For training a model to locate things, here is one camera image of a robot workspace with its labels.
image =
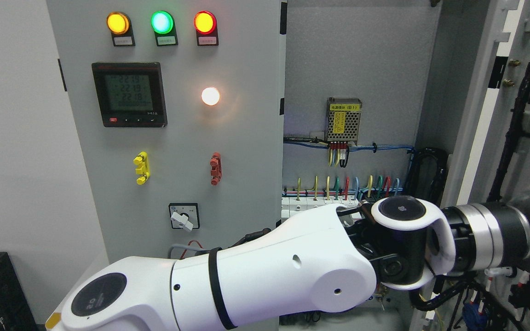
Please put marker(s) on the grey cabinet door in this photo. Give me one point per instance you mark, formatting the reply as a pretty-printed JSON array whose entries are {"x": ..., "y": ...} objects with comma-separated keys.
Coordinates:
[
  {"x": 480, "y": 58},
  {"x": 245, "y": 127}
]

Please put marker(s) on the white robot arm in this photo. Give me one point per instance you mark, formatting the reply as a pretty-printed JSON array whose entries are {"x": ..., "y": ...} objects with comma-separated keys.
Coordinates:
[{"x": 328, "y": 259}]

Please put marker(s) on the red indicator light left door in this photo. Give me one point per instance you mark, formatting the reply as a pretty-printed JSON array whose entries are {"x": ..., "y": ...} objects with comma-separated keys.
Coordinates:
[{"x": 206, "y": 27}]

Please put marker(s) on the green indicator light left door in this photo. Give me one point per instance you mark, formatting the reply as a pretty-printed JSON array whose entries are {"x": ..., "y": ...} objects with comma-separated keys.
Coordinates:
[{"x": 163, "y": 25}]

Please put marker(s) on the yellow indicator light left door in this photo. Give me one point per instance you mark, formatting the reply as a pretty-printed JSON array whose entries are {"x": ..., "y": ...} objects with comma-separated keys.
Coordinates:
[{"x": 119, "y": 25}]

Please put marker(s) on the white socket breaker row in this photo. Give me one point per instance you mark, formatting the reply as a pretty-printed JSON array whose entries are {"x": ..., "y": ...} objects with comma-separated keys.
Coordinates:
[{"x": 292, "y": 205}]

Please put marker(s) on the white indicator light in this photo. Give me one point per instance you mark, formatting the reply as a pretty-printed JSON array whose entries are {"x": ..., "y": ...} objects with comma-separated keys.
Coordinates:
[{"x": 210, "y": 96}]

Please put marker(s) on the metal mesh power supply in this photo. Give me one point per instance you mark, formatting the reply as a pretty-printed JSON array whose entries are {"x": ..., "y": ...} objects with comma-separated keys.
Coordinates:
[{"x": 343, "y": 119}]

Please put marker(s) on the black digital power meter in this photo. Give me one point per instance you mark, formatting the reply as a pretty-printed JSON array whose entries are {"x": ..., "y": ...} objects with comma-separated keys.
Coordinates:
[{"x": 130, "y": 95}]

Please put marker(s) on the red terminal post block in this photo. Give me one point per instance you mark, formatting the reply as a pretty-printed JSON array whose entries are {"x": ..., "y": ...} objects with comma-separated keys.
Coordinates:
[{"x": 216, "y": 168}]

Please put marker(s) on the white rotary selector switch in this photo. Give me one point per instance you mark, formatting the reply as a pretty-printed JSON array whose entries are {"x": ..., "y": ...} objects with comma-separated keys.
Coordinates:
[{"x": 184, "y": 216}]

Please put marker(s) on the yellow terminal post block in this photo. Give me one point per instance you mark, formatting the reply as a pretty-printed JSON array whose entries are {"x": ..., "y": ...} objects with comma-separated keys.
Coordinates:
[{"x": 141, "y": 162}]

